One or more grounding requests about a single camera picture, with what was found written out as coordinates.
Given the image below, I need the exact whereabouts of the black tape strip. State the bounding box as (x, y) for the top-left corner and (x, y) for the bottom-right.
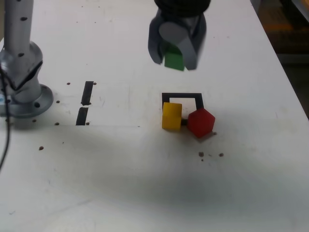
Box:
(75, 81), (94, 127)

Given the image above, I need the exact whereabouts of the brown wooden furniture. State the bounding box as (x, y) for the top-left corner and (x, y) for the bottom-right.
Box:
(251, 0), (309, 64)

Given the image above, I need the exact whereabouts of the green cube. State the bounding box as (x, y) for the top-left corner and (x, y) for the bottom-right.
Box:
(164, 43), (185, 72)

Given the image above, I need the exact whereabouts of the yellow cube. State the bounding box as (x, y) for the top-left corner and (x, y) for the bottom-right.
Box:
(161, 102), (183, 131)

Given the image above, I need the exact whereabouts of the red cube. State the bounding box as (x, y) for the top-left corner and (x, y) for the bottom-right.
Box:
(187, 108), (216, 139)

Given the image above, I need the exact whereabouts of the black tape square outline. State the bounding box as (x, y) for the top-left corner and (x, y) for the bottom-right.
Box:
(161, 92), (205, 127)

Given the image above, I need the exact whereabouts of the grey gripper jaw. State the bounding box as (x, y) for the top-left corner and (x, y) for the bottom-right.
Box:
(158, 13), (207, 71)
(147, 13), (168, 65)

